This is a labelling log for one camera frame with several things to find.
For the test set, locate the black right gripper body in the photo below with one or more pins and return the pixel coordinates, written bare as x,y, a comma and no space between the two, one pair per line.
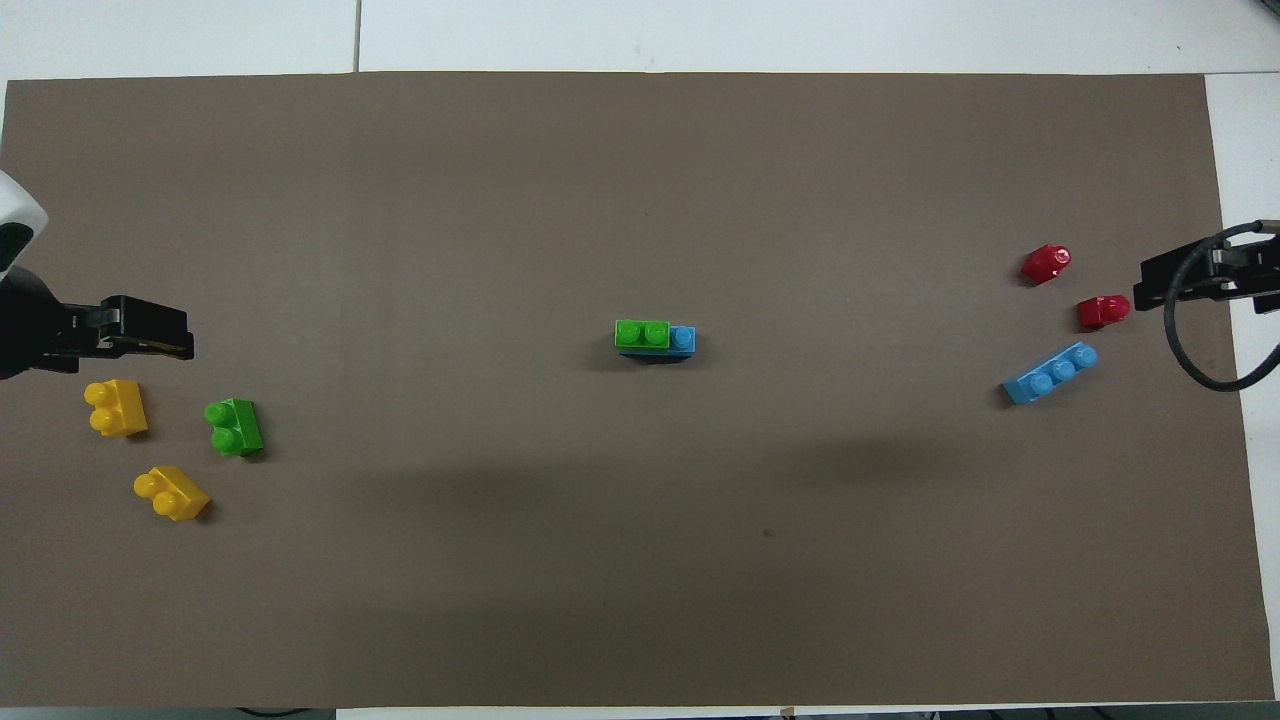
1250,272

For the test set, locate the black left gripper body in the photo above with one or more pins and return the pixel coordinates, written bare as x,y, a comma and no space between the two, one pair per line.
35,335

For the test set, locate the blue three-stud toy block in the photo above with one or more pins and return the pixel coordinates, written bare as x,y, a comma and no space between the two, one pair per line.
683,341
1050,376

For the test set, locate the green two-stud toy block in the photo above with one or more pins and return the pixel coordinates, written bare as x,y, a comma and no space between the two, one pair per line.
236,430
642,334

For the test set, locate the red one-stud toy block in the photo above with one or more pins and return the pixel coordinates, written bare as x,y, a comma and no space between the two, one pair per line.
1043,266
1102,313

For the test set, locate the yellow two-stud toy block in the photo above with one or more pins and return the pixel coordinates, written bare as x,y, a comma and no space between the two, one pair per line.
120,410
175,494

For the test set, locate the brown table mat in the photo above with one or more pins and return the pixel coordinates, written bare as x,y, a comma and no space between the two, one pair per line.
640,550

